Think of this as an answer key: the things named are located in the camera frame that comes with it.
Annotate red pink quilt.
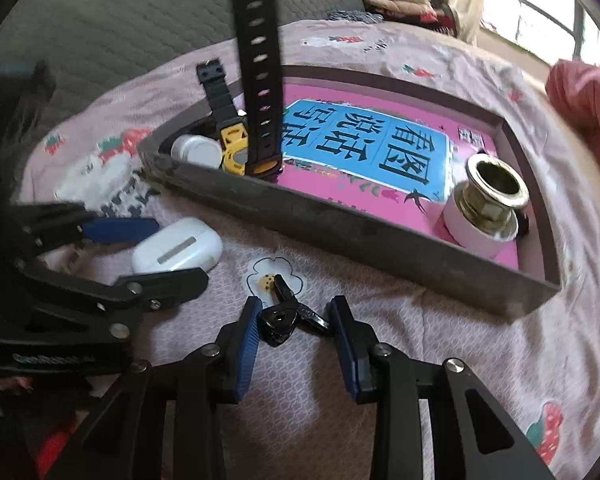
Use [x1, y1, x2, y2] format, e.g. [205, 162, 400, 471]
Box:
[545, 60, 600, 165]

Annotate stack of folded clothes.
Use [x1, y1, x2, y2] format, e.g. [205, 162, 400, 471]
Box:
[363, 0, 460, 38]

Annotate window with dark frame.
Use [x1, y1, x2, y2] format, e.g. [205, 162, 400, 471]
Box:
[481, 0, 600, 66]

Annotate small white bottle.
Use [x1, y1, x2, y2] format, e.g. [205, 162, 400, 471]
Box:
[171, 134, 223, 169]

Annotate dark cardboard box tray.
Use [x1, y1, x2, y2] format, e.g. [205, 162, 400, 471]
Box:
[137, 65, 562, 318]

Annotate white earbuds case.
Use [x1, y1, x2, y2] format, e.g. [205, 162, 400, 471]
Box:
[131, 217, 223, 274]

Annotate black key bunch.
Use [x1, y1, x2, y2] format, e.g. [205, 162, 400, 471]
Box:
[258, 274, 330, 348]

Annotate black and yellow wristwatch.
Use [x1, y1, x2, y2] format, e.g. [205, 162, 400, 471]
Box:
[196, 0, 284, 179]

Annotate grey quilted headboard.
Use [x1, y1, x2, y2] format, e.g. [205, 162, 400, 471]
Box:
[0, 0, 366, 126]

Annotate pink strawberry print bedsheet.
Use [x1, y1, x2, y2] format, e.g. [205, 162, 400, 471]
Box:
[17, 19, 600, 480]

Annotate brass fitting with white base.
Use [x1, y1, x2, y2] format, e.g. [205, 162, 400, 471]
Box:
[442, 153, 530, 259]

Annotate pink and blue book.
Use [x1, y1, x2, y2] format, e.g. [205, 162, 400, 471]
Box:
[277, 82, 498, 242]

